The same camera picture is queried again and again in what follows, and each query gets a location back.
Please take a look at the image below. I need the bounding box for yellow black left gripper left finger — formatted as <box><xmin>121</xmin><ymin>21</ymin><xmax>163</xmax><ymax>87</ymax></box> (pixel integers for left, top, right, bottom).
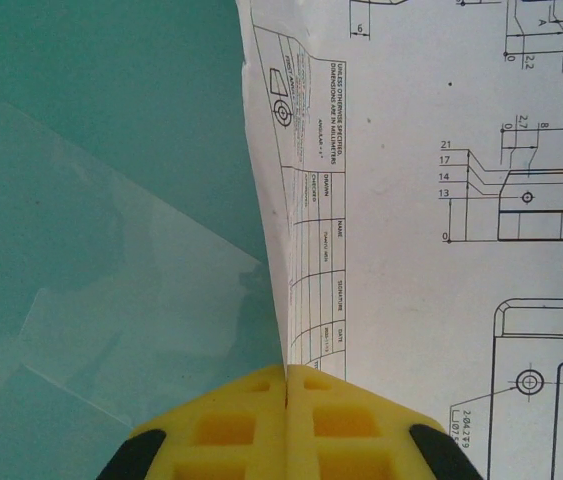
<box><xmin>104</xmin><ymin>363</ymin><xmax>288</xmax><ymax>480</ymax></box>

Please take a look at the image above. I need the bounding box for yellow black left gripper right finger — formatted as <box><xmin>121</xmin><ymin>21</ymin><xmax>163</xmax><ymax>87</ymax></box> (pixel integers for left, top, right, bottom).
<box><xmin>285</xmin><ymin>362</ymin><xmax>468</xmax><ymax>480</ymax></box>

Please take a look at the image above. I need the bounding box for white technical drawing sheet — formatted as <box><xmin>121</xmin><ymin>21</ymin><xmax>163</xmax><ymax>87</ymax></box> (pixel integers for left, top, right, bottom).
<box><xmin>235</xmin><ymin>0</ymin><xmax>563</xmax><ymax>480</ymax></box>

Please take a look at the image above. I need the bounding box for green folder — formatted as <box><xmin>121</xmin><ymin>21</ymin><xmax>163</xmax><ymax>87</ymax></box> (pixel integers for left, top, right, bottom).
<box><xmin>0</xmin><ymin>0</ymin><xmax>290</xmax><ymax>480</ymax></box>

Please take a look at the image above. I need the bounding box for clear plastic folder pocket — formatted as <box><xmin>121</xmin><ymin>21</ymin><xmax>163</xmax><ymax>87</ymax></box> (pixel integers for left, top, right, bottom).
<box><xmin>0</xmin><ymin>102</ymin><xmax>268</xmax><ymax>437</ymax></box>

